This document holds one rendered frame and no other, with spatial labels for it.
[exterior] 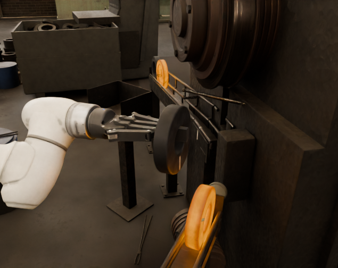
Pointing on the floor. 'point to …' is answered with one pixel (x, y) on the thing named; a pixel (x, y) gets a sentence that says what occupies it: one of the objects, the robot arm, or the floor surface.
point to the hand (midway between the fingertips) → (173, 132)
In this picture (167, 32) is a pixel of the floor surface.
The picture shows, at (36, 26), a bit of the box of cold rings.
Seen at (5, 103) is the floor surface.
